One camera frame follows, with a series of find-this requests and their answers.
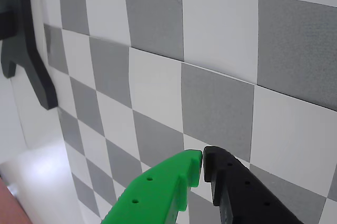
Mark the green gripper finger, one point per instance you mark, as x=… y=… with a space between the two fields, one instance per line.
x=158 y=192

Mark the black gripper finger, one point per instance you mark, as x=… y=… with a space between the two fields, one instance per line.
x=242 y=197

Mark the beige round plate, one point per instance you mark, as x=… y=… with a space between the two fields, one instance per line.
x=10 y=205

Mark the grey white checkerboard mat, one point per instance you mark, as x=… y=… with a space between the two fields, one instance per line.
x=216 y=103

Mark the black camera stand base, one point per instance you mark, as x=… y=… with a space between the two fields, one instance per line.
x=29 y=45

